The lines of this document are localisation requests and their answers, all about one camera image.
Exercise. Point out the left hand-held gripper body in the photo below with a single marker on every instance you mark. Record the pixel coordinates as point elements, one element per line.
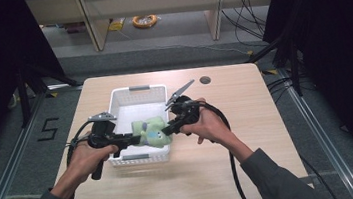
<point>102,129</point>

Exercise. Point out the person's right hand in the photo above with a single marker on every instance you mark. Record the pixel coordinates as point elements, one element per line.
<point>211,125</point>

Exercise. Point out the person's left hand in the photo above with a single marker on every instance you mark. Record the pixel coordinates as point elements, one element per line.
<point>87,160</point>

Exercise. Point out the yellow packet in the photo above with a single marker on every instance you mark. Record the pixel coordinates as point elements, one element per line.
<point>117,25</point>

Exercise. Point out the green sock with face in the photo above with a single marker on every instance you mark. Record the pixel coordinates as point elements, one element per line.
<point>157,137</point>

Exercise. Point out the white plastic basket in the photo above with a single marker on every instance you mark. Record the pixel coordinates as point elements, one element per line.
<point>137,99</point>

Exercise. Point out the beige wooden desk frame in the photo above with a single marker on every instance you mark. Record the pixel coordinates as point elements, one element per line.
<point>153,1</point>

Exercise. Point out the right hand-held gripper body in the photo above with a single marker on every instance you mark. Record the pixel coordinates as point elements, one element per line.
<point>184,112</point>

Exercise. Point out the black metal stand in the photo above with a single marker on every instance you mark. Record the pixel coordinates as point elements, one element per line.
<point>24,96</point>
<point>294,66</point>

